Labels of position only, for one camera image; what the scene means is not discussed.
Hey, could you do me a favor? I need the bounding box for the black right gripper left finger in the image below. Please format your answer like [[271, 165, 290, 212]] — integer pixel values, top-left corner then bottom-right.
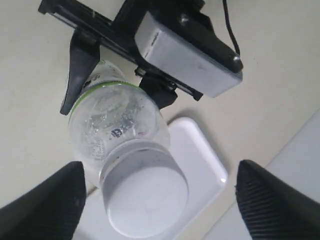
[[0, 161, 87, 240]]

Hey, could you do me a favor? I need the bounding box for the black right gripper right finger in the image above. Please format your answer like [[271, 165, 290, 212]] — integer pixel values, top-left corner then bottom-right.
[[235, 160, 320, 240]]

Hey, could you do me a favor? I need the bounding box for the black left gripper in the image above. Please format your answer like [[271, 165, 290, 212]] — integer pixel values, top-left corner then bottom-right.
[[38, 0, 243, 115]]

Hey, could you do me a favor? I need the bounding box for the clear plastic drink bottle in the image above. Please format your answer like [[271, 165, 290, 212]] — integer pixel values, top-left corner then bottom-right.
[[68, 59, 170, 187]]

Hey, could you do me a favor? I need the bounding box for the white bottle cap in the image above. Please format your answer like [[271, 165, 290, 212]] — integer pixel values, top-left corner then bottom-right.
[[100, 139, 189, 239]]

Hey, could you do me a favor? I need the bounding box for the white plastic tray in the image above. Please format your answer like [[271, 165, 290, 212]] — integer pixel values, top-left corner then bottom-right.
[[74, 117, 228, 240]]

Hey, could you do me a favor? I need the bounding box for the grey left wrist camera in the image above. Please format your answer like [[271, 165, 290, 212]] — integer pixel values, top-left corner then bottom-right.
[[134, 12, 243, 98]]

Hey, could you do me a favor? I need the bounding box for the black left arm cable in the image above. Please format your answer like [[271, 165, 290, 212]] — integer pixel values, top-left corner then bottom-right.
[[221, 0, 242, 56]]

